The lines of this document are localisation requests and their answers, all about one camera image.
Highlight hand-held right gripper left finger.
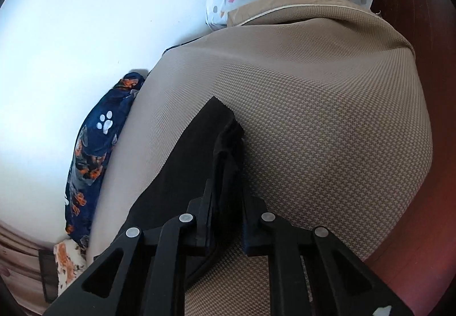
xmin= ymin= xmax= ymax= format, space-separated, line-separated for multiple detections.
xmin=44 ymin=179 xmax=218 ymax=316

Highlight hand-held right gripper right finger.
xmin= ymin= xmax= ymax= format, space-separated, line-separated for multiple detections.
xmin=242 ymin=191 xmax=416 ymax=316

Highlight black pants with orange lining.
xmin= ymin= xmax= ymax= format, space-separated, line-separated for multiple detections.
xmin=93 ymin=96 xmax=250 ymax=288

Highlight blue dog print blanket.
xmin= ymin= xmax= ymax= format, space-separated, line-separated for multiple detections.
xmin=65 ymin=71 xmax=146 ymax=249

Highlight white orange floral pillow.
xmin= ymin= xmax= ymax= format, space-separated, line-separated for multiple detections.
xmin=53 ymin=239 xmax=88 ymax=297

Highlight beige woven bed mattress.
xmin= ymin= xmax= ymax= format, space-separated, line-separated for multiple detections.
xmin=87 ymin=0 xmax=433 ymax=316

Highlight black framed panel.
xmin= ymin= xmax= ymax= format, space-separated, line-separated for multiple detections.
xmin=37 ymin=250 xmax=59 ymax=302

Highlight pink patterned curtain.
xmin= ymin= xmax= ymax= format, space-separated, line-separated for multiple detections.
xmin=0 ymin=223 xmax=50 ymax=306

